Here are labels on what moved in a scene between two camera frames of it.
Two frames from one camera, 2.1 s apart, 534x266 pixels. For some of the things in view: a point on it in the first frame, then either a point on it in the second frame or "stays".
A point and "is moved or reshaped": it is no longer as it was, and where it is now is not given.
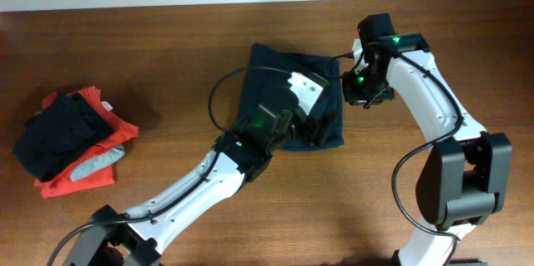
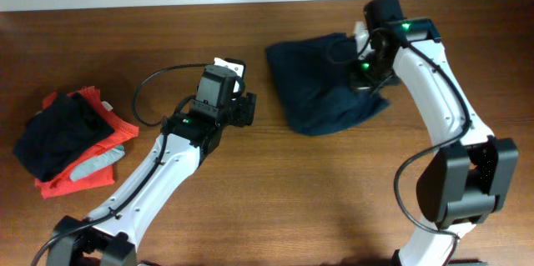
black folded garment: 63,130 stays
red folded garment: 123,133 stays
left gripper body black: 305,126 to 240,109
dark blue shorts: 269,71 is moved or reshaped
